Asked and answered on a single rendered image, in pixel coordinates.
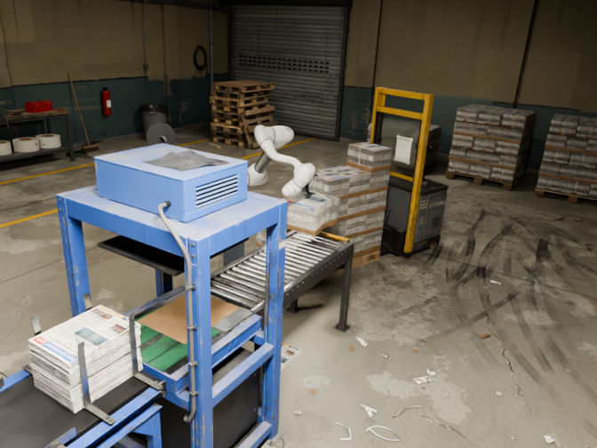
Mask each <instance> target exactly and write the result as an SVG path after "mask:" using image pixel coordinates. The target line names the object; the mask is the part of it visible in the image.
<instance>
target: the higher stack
mask: <svg viewBox="0 0 597 448"><path fill-rule="evenodd" d="M348 147H349V148H348V152H347V154H348V156H347V161H349V162H352V163H355V164H359V165H363V166H367V167H370V168H377V167H382V166H387V165H390V164H391V155H392V149H391V148H388V147H384V146H379V145H377V144H373V143H369V142H362V143H355V144H349V146H348ZM347 166H350V167H353V166H351V165H347ZM353 168H355V169H358V170H361V171H364V172H368V171H365V170H362V169H359V168H356V167H353ZM389 172H390V171H389V170H383V171H378V172H368V173H370V185H369V190H371V189H375V188H382V187H387V186H388V181H389ZM367 205H368V208H367V211H369V210H373V209H377V208H380V207H384V206H386V190H384V191H379V192H376V193H371V194H368V200H367ZM365 215H367V217H366V221H365V222H366V223H365V230H369V229H372V228H378V227H381V226H383V222H384V218H385V211H380V212H374V213H370V214H365ZM382 234H383V230H382V229H381V230H378V231H375V232H371V233H369V234H365V235H363V236H364V238H363V242H364V244H363V248H362V249H363V250H366V249H369V248H371V247H375V246H378V245H381V238H382ZM379 254H380V248H379V249H377V250H374V251H371V252H366V253H363V254H362V265H365V264H368V263H371V262H373V261H376V260H379Z"/></svg>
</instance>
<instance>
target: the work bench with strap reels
mask: <svg viewBox="0 0 597 448"><path fill-rule="evenodd" d="M24 106H25V109H15V110H5V111H11V112H15V113H19V112H20V113H21V114H22V115H12V114H14V113H8V117H9V118H7V121H8V124H10V123H18V122H26V121H34V120H42V119H46V122H47V129H48V134H39V135H36V137H35V138H34V137H22V138H16V139H13V140H12V143H13V148H11V142H10V141H8V140H0V163H1V162H5V161H11V160H16V159H21V158H26V157H31V156H40V155H46V154H50V156H56V155H55V153H56V152H61V151H66V150H69V151H70V158H71V160H69V161H71V162H74V161H76V160H75V155H74V148H73V141H72V132H71V125H70V117H69V114H71V111H68V110H64V111H58V110H57V109H56V108H53V107H52V102H51V101H50V100H37V101H30V102H26V103H25V104H24ZM64 116H65V117H66V122H67V129H68V144H69V146H67V145H63V144H61V141H60V135H58V134H52V126H51V119H50V118H57V117H64ZM0 124H7V122H6V118H0Z"/></svg>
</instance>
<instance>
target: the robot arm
mask: <svg viewBox="0 0 597 448"><path fill-rule="evenodd" d="M254 135H255V138H256V140H257V142H258V144H259V145H260V146H261V148H262V149H263V152H262V154H261V155H260V157H259V160H258V161H257V162H256V163H255V164H253V165H251V166H250V167H249V168H248V171H247V187H254V186H259V185H262V184H264V183H266V182H267V180H268V177H269V175H268V171H267V167H268V165H269V164H270V162H271V161H272V159H273V160H274V161H276V162H279V163H285V164H292V165H293V166H294V168H295V169H294V178H293V179H292V180H291V181H290V182H288V183H287V184H286V185H285V186H284V187H283V189H282V192H283V194H284V196H286V197H294V196H298V195H299V194H302V193H303V194H302V195H304V196H306V197H309V198H310V197H311V195H312V194H316V193H314V192H310V191H309V189H308V185H309V183H310V180H311V179H312V178H313V177H314V176H318V174H315V168H314V166H313V165H312V164H302V163H301V162H300V161H299V160H298V159H297V158H294V157H291V156H285V155H281V154H278V153H277V151H278V149H279V148H281V147H283V146H284V145H286V144H287V143H289V142H291V141H292V140H293V137H294V132H293V130H292V129H291V128H290V127H287V126H273V127H265V126H264V125H258V126H256V127H255V129H254Z"/></svg>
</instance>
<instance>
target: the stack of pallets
mask: <svg viewBox="0 0 597 448"><path fill-rule="evenodd" d="M213 84H214V88H213V89H211V96H210V103H211V105H212V109H211V110H212V116H213V118H214V122H213V123H211V136H212V138H213V142H220V141H223V140H224V141H225V144H227V145H232V144H235V143H238V147H244V146H248V144H247V143H245V141H246V137H245V136H246V134H245V133H244V129H243V127H244V125H243V120H242V118H241V114H240V112H243V111H247V110H252V109H257V108H261V107H259V105H262V104H264V108H265V107H270V104H271V102H268V96H270V92H271V90H274V89H275V83H267V82H260V81H252V80H240V81H228V82H216V83H213ZM264 84H267V88H266V89H264V88H263V85H264ZM221 85H224V86H226V87H221ZM250 86H254V87H250ZM263 91H264V94H263V95H261V94H259V92H263ZM219 92H223V93H221V94H219ZM246 92H250V93H246ZM257 98H261V100H257ZM217 100H218V101H217ZM219 106H220V107H222V108H219ZM220 113H223V114H220ZM220 119H223V120H220Z"/></svg>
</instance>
